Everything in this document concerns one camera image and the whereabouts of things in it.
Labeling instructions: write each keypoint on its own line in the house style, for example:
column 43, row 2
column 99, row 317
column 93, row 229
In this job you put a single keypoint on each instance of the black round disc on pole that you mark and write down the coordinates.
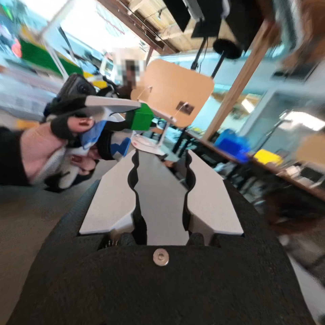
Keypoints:
column 227, row 48

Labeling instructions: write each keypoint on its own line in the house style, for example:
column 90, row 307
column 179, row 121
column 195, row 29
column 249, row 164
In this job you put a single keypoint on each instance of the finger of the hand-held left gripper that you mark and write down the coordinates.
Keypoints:
column 111, row 102
column 119, row 148

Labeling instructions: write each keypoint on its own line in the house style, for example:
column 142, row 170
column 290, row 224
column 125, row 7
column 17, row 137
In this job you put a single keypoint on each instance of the green rectangular block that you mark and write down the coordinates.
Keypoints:
column 139, row 118

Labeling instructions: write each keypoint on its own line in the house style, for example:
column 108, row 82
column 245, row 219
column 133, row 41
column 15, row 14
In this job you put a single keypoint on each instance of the black tripod pole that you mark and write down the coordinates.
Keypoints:
column 199, row 54

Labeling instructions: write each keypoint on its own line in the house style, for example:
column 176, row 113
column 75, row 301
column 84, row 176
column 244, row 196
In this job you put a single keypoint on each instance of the wooden desk with black legs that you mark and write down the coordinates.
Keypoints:
column 210, row 146
column 299, row 181

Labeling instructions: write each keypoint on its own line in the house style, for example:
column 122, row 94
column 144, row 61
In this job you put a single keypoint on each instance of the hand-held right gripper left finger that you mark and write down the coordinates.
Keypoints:
column 109, row 203

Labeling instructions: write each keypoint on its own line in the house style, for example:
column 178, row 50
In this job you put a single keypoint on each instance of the wooden panel on white stand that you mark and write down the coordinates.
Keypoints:
column 177, row 83
column 312, row 149

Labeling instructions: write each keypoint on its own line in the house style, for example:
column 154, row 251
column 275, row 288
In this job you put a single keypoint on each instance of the black and white robot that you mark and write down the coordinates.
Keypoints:
column 104, row 85

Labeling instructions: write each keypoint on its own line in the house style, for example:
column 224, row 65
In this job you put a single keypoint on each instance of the person's left hand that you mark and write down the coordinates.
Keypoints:
column 38, row 147

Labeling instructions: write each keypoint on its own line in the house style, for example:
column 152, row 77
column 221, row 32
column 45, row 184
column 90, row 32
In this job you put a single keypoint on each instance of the yellow box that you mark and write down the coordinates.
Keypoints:
column 268, row 157

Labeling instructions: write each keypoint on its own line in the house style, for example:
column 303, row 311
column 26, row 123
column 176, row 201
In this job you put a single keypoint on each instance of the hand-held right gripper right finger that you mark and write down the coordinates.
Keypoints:
column 215, row 203

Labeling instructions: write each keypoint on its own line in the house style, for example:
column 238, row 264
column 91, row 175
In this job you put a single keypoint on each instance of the wooden support post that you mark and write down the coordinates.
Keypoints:
column 241, row 76

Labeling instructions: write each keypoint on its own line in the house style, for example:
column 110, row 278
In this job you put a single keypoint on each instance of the black overhead light panel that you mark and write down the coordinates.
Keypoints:
column 210, row 17

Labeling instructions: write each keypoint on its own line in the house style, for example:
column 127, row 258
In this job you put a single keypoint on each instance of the brown office chair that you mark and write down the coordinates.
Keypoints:
column 294, row 210

